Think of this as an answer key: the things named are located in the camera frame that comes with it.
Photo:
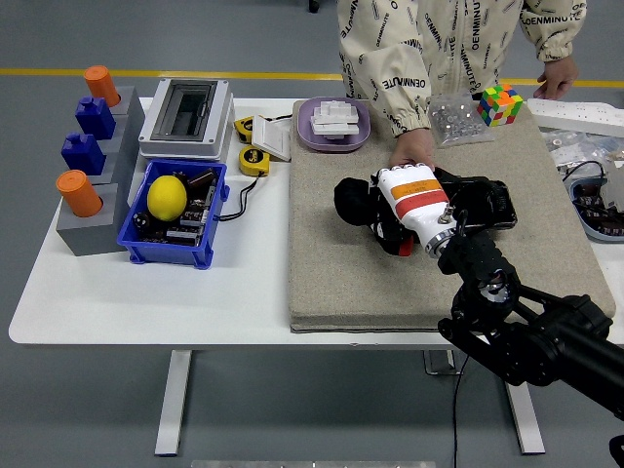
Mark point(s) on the person's right forearm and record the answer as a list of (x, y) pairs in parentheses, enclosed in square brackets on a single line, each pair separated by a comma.
[(397, 97)]

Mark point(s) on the orange cylinder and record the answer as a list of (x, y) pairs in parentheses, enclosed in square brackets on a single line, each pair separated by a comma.
[(101, 85), (77, 192)]

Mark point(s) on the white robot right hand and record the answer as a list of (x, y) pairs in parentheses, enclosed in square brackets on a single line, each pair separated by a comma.
[(414, 195)]

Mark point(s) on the stack of white switch parts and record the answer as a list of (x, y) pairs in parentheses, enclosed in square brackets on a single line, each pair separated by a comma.
[(335, 119)]

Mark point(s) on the purple tray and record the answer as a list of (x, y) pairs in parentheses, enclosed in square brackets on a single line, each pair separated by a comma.
[(306, 131)]

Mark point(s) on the yellow tape measure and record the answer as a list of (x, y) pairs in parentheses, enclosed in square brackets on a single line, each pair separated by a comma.
[(252, 160), (243, 128)]

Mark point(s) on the black chair wheel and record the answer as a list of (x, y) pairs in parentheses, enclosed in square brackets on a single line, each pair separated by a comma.
[(313, 5)]

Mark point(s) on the blue plastic bin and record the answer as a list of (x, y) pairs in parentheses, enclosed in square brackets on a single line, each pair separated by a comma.
[(167, 251)]

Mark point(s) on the grey-brown mat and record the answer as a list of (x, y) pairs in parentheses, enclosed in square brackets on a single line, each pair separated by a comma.
[(365, 283)]

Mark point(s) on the person's left forearm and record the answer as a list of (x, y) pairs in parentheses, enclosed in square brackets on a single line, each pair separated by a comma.
[(553, 29)]

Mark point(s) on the white wall switch plate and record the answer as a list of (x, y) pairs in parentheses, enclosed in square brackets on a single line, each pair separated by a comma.
[(272, 141)]

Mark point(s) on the clear bags of small parts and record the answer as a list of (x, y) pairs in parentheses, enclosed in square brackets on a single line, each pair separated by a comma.
[(570, 146)]

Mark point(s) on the person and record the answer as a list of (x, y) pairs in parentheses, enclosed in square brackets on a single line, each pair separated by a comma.
[(439, 44)]

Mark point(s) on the clear bag of metal nuts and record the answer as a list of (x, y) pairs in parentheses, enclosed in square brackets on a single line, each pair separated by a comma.
[(456, 122)]

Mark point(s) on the person's left hand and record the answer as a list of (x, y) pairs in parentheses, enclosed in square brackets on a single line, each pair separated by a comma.
[(560, 78)]

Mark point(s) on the black glossy display panel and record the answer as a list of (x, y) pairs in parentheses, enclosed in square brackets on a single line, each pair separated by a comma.
[(487, 200)]

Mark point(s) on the dark circuit board with capacitors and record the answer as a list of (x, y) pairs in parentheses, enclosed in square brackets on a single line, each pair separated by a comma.
[(191, 219)]

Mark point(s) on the blue block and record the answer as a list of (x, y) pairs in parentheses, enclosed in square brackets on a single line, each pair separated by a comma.
[(94, 119), (82, 156)]

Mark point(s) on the black rag with red tag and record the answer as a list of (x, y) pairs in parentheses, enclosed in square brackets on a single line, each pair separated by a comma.
[(353, 200)]

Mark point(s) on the colourful puzzle cube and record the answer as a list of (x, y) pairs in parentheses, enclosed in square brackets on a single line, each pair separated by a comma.
[(498, 105)]

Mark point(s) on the person's right hand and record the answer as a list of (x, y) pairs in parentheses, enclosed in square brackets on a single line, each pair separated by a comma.
[(412, 148)]

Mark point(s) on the pale tray of circuit boards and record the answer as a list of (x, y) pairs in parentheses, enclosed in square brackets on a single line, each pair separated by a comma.
[(597, 214)]

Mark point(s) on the metal bracket under table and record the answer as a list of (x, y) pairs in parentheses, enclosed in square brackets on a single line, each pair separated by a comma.
[(434, 363)]

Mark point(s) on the white power strip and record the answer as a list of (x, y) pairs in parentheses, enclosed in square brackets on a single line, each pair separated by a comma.
[(560, 112)]

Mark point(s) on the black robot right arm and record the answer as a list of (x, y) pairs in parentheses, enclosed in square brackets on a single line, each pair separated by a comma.
[(560, 336)]

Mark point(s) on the white table leg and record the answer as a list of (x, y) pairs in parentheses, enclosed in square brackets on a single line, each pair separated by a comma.
[(173, 404), (526, 419)]

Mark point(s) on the yellow lemon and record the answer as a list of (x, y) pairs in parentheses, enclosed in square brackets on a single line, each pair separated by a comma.
[(167, 197)]

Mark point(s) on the grey stepped block holder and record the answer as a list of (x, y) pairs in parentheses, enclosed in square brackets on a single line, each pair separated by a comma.
[(89, 239)]

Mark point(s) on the white enclosure with grey window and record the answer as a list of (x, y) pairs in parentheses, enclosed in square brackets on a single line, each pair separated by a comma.
[(220, 127)]

